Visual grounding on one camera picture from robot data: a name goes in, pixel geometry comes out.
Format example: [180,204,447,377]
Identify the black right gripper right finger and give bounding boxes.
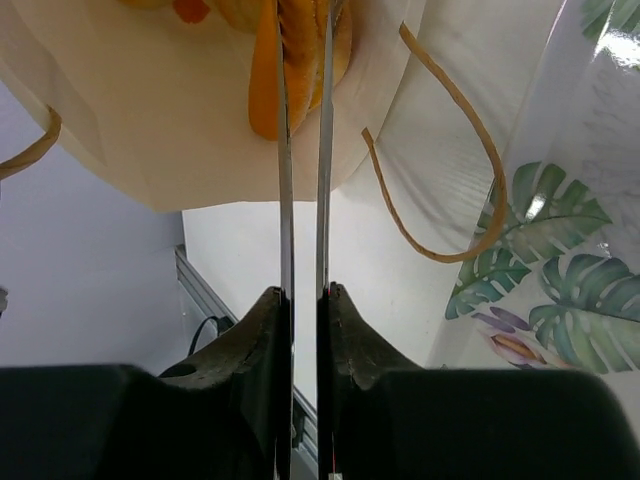
[316,283,639,479]

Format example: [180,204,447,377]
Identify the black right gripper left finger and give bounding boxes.
[1,287,292,479]

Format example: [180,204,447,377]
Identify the beige paper bag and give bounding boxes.
[0,0,566,265]

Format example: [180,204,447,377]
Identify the metal kitchen tongs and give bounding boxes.
[272,0,346,480]

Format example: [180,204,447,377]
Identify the twisted croissant bread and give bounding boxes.
[215,1,331,131]

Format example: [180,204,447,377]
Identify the floral leaf print tray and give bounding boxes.
[445,1,639,375]

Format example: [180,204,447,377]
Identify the aluminium front rail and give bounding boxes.
[161,246,318,479]

